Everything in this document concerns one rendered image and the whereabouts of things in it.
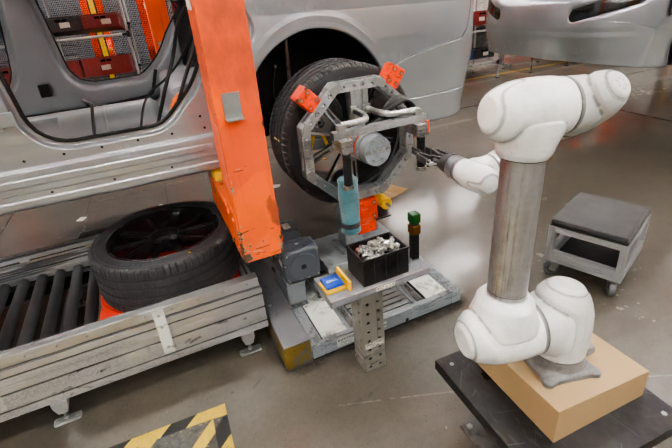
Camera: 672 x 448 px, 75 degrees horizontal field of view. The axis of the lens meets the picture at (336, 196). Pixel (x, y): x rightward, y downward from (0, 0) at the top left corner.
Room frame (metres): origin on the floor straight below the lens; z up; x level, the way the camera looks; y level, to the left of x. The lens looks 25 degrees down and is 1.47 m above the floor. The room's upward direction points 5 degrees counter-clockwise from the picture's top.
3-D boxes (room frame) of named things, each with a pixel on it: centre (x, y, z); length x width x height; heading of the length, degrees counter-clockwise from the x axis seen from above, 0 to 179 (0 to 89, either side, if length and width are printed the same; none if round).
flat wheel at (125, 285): (1.84, 0.83, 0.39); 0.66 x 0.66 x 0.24
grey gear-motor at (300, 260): (1.90, 0.26, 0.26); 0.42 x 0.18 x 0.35; 22
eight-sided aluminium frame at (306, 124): (1.87, -0.12, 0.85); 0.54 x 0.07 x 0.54; 112
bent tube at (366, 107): (1.80, -0.26, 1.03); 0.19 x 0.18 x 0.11; 22
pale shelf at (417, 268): (1.43, -0.11, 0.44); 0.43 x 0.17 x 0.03; 112
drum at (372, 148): (1.80, -0.15, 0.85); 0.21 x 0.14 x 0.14; 22
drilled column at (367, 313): (1.42, -0.08, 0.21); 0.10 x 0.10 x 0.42; 22
